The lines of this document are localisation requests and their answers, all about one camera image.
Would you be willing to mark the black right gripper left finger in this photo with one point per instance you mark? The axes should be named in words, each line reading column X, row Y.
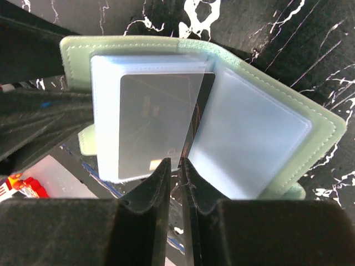
column 131, row 230

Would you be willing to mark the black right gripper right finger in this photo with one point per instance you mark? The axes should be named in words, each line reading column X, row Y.
column 221, row 231

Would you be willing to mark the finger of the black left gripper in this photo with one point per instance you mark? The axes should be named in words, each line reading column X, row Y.
column 33, row 122
column 30, row 50

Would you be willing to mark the mint green card holder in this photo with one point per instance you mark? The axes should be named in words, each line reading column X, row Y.
column 255, row 138

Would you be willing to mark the black VIP credit card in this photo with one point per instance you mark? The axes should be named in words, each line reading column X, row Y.
column 156, row 111

